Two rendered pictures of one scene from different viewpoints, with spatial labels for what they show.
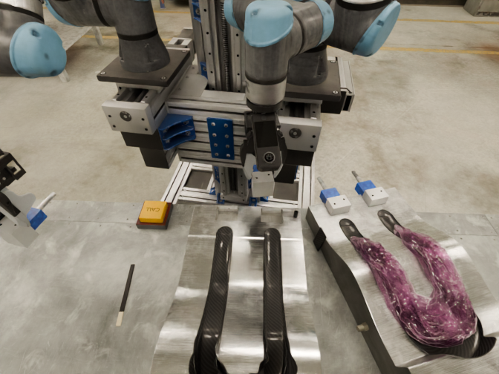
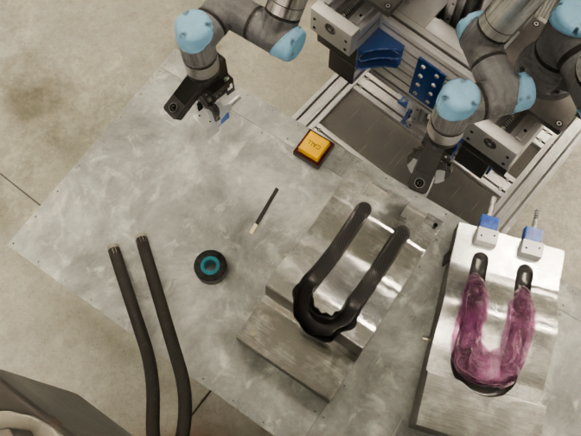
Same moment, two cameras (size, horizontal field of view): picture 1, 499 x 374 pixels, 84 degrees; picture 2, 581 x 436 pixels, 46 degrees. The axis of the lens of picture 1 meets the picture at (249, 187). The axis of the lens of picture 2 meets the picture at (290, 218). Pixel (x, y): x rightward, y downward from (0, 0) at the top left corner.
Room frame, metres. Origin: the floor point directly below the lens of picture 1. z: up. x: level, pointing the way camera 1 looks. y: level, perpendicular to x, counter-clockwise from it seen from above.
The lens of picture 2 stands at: (-0.23, -0.11, 2.42)
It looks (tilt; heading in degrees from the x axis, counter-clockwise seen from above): 70 degrees down; 33
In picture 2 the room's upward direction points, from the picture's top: 2 degrees counter-clockwise
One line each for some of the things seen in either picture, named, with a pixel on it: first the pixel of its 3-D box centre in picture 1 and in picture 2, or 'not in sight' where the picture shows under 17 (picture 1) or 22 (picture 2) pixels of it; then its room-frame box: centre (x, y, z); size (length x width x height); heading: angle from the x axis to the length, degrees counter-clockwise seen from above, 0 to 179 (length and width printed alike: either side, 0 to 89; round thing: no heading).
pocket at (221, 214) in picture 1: (227, 217); (375, 194); (0.40, 0.05, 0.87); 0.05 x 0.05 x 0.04; 88
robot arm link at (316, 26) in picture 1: (295, 26); (500, 88); (0.57, -0.09, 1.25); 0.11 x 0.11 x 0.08; 46
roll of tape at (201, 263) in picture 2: not in sight; (211, 267); (0.04, 0.31, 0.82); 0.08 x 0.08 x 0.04
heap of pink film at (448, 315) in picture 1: (416, 273); (494, 329); (0.24, -0.34, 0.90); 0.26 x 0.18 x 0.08; 15
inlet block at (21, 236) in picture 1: (33, 214); (220, 112); (0.37, 0.48, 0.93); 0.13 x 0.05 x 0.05; 165
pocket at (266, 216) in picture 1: (271, 219); (413, 216); (0.40, -0.05, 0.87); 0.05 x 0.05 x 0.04; 88
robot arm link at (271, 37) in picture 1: (268, 41); (456, 106); (0.49, -0.03, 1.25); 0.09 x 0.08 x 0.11; 136
